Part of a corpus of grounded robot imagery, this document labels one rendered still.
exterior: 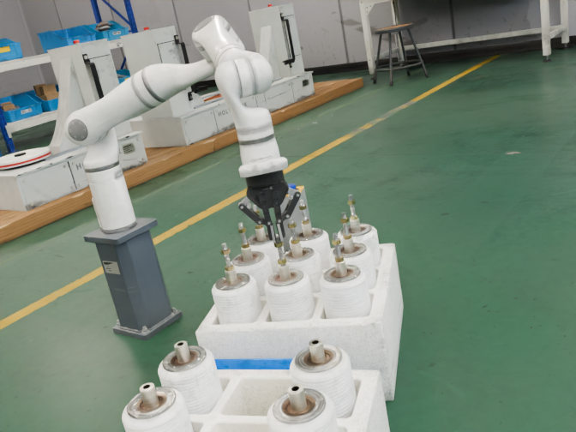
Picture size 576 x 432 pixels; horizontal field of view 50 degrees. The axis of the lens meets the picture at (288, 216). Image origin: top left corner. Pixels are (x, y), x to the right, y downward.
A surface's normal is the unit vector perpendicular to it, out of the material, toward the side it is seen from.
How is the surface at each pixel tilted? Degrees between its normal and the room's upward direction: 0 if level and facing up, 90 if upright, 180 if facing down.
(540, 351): 0
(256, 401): 90
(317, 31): 90
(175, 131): 90
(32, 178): 90
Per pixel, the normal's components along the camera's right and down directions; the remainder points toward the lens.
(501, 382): -0.18, -0.93
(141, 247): 0.80, 0.04
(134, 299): 0.17, 0.29
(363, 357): -0.22, 0.35
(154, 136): -0.57, 0.36
